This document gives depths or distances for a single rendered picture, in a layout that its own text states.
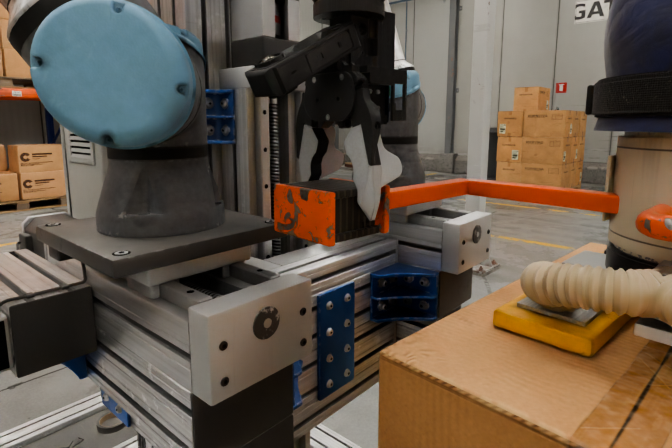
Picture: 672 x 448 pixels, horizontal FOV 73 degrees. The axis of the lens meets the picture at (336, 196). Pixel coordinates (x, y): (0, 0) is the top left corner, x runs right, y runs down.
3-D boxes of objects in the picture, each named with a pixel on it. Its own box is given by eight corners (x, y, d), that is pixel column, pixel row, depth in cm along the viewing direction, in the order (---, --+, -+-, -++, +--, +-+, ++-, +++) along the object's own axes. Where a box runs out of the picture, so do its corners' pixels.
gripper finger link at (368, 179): (423, 207, 46) (399, 120, 47) (384, 216, 42) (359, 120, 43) (399, 214, 48) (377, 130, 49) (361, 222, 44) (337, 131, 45)
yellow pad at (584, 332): (591, 361, 42) (596, 309, 42) (490, 326, 50) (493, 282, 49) (673, 278, 65) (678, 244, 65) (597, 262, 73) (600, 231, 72)
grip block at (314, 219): (329, 247, 41) (329, 193, 41) (273, 231, 48) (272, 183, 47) (389, 232, 47) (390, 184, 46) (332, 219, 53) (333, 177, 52)
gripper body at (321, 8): (408, 127, 48) (410, 6, 46) (351, 128, 42) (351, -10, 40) (356, 127, 54) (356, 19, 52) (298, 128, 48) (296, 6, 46)
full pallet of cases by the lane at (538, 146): (559, 201, 682) (569, 81, 655) (493, 194, 749) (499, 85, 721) (581, 192, 772) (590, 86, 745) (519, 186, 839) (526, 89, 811)
